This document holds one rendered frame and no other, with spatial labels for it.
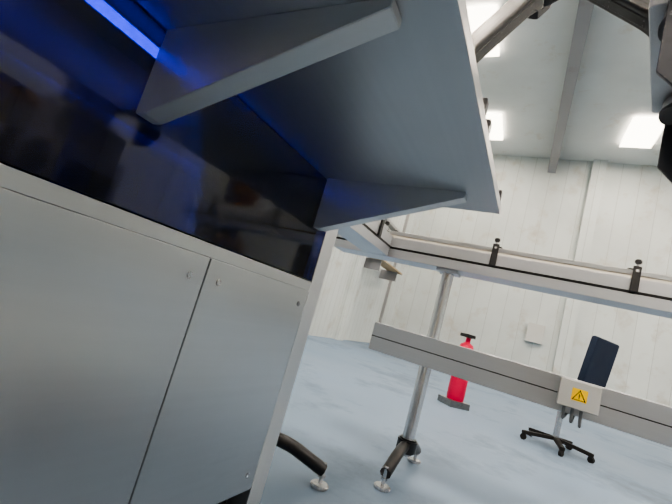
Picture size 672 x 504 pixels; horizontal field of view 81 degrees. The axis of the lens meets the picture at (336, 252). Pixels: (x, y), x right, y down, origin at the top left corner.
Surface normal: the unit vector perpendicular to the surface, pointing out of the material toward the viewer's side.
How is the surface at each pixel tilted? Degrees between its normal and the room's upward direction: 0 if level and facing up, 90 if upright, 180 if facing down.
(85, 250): 90
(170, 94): 90
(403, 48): 180
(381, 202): 90
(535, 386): 90
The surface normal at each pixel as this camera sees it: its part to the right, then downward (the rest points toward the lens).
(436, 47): -0.27, 0.95
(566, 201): -0.40, -0.25
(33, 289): 0.86, 0.18
